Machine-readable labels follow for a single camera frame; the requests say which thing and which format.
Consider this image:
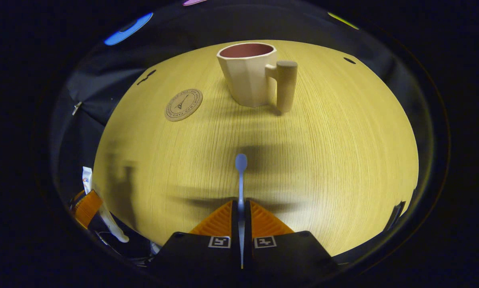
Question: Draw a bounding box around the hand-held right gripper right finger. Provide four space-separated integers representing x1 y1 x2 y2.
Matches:
244 200 339 281

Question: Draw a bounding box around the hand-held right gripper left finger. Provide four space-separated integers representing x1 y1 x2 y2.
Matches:
149 200 240 281

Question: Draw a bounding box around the white toothpaste tube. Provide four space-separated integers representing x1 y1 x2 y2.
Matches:
82 166 130 243

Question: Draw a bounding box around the light blue toothbrush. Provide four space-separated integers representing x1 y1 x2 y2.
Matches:
234 153 249 269

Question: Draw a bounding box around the round cork coaster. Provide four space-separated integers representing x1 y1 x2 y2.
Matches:
164 88 203 122

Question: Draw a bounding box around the beige cup with handle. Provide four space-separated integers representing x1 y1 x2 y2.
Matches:
216 42 299 114

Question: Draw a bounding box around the wooden desktop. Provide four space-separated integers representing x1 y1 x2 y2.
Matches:
92 39 420 257

